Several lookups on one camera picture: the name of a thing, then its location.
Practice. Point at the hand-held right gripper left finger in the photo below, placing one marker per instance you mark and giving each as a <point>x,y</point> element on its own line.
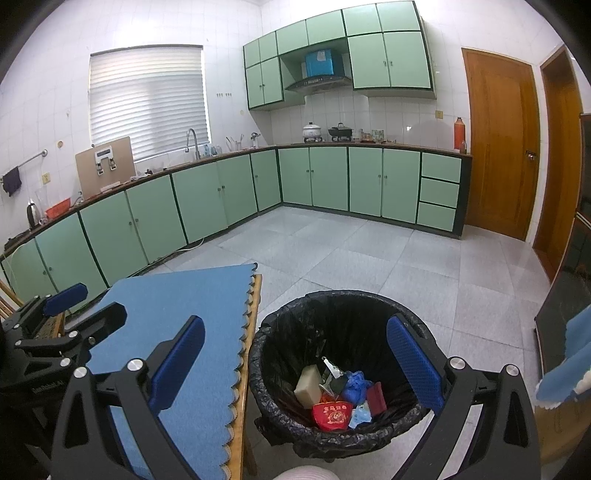
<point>178,364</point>

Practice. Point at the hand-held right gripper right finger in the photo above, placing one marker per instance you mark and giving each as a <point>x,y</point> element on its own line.
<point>415,364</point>

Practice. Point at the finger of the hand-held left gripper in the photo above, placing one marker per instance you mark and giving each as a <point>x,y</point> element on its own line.
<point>101,321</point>
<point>67,297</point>

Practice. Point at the dark red box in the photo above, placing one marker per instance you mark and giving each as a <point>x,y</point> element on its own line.
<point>377,399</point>

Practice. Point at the blue plastic bag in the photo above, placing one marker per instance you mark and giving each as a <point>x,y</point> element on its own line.
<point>355,385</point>

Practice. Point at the light blue carton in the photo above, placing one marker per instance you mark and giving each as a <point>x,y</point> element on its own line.
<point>360,413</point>

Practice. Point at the trash bin with black bag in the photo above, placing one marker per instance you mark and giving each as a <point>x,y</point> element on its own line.
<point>332,323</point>

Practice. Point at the red printed paper packet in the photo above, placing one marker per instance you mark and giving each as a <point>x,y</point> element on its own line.
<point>330,415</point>

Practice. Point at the pale yellow sponge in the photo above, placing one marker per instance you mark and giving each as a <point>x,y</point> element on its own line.
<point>308,385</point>

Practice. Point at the wooden chair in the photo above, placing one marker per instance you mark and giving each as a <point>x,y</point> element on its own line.
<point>9,300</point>

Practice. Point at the blue scalloped table mat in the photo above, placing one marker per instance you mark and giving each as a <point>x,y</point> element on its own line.
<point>184,290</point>

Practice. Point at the black gas stove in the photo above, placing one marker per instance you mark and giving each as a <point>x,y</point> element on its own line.
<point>14,242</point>

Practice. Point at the red plastic basin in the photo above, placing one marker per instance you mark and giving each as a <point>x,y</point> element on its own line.
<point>57,208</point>

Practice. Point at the steel electric kettle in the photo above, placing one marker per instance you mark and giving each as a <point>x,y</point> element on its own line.
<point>32,214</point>

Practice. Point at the clear plastic pitcher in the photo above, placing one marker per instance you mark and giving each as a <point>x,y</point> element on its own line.
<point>42,203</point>

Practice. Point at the wooden table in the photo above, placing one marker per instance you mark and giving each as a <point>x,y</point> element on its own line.
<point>238,443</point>

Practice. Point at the wooden cutting board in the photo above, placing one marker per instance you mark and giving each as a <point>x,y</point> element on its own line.
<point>85,175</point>

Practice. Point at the dark hanging towel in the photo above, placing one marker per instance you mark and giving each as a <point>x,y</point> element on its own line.
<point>11,181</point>

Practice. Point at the metal towel bar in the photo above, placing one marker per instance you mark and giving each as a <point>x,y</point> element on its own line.
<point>32,159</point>

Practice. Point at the white board holder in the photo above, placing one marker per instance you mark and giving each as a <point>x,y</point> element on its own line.
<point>105,154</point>

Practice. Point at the blue cloth with white edge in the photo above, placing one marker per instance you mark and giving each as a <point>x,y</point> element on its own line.
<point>568,369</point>

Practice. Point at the dark glass cabinet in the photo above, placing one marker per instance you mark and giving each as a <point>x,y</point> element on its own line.
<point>563,300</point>

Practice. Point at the tan wooden stand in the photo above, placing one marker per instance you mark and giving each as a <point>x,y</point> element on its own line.
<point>563,434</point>

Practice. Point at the green base cabinets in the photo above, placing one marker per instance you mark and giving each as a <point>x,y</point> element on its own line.
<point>207,194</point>

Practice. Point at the metal kitchen faucet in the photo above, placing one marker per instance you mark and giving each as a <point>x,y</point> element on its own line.
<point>190,134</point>

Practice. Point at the white window blind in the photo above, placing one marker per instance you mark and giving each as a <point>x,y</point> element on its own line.
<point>147,101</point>

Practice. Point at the utensil holder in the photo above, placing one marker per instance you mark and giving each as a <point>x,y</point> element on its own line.
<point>234,145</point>

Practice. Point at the brown wooden door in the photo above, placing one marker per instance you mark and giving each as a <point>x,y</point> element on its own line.
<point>498,147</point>

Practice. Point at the red thermos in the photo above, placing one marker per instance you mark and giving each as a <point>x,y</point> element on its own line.
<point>459,134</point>

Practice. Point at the black wok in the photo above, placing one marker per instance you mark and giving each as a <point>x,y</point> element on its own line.
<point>340,133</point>

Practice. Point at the white cooking pot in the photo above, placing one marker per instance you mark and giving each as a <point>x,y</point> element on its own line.
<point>312,132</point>

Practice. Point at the range hood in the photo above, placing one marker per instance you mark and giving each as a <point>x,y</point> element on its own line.
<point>318,83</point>

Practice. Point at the blue hood chimney cover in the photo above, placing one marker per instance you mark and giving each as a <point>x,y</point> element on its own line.
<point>318,63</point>

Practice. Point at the green wall cabinets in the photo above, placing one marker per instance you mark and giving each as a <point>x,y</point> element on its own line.
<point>388,60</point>

